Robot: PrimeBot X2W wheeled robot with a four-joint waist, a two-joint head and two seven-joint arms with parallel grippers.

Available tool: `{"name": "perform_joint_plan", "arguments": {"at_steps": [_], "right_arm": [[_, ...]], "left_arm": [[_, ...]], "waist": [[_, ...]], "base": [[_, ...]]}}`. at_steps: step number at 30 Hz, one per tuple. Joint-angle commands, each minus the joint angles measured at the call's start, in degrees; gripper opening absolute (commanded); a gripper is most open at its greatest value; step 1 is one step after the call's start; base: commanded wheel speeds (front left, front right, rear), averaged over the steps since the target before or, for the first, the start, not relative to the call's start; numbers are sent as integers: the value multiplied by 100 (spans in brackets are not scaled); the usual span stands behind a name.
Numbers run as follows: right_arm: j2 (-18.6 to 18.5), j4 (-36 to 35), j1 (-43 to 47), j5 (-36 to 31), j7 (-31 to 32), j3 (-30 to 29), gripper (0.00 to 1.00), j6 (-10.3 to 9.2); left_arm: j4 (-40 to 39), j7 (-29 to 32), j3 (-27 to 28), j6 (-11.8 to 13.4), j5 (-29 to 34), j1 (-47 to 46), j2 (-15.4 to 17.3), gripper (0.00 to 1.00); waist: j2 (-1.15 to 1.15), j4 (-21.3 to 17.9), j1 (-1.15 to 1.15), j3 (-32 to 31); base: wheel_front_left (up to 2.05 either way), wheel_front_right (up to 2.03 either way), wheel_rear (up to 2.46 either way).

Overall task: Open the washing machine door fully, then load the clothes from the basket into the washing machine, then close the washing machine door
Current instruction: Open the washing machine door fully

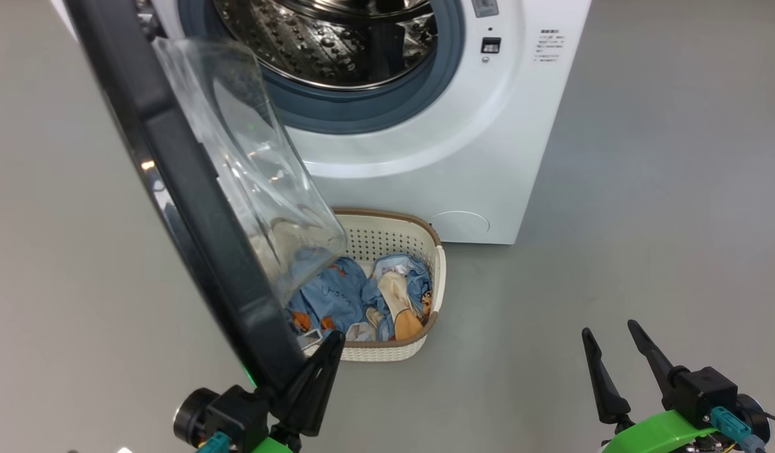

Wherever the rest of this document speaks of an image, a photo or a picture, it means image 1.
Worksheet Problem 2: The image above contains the steel perforated washer drum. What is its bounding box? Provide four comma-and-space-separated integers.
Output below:
212, 0, 439, 90

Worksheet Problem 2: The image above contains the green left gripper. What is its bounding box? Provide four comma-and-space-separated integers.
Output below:
249, 330, 347, 453

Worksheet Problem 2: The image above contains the white front-load washing machine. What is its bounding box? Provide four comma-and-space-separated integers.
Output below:
50, 0, 592, 245

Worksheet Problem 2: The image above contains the cream perforated plastic laundry basket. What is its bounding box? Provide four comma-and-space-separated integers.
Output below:
286, 208, 446, 362

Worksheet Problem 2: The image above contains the round white filter cover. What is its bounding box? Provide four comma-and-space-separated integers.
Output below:
430, 211, 490, 243

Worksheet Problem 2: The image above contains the blue garment with writing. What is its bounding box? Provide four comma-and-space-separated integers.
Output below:
288, 247, 370, 335

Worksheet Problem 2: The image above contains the black round glass washer door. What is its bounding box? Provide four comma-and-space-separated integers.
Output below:
65, 0, 349, 394

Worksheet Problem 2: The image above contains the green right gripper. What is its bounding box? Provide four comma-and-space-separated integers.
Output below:
581, 320, 719, 453

